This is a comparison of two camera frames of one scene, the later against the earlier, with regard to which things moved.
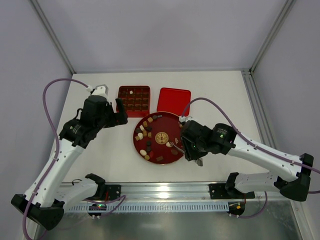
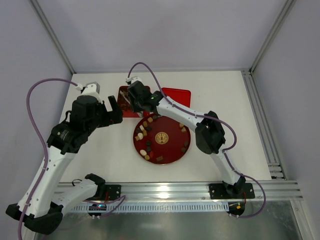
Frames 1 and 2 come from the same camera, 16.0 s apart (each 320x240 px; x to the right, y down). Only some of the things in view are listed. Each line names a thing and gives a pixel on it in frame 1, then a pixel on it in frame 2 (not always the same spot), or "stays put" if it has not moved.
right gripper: [187, 146] -> [135, 100]
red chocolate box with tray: [136, 100] stays put
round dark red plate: [152, 135] stays put
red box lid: [174, 100] stays put
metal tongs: [199, 161] -> [140, 113]
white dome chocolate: [140, 135] stays put
